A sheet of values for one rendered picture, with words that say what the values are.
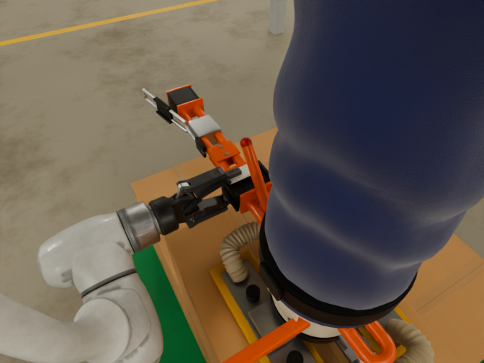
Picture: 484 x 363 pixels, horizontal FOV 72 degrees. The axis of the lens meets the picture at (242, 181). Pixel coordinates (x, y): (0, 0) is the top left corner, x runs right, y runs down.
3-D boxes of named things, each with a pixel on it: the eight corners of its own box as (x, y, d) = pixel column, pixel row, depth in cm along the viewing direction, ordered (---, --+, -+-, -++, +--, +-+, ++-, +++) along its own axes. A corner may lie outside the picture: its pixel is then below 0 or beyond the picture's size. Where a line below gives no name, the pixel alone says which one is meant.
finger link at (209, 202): (186, 214, 68) (185, 220, 69) (232, 203, 74) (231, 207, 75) (178, 202, 71) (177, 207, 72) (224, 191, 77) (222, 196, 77)
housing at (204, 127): (223, 142, 87) (222, 128, 83) (199, 151, 85) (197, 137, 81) (211, 127, 91) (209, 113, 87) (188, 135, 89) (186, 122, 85)
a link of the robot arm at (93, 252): (119, 214, 71) (143, 271, 69) (41, 247, 66) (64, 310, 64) (111, 200, 61) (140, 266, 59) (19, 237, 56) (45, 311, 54)
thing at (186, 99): (204, 113, 94) (203, 98, 90) (180, 122, 92) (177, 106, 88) (191, 98, 99) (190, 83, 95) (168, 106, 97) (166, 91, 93)
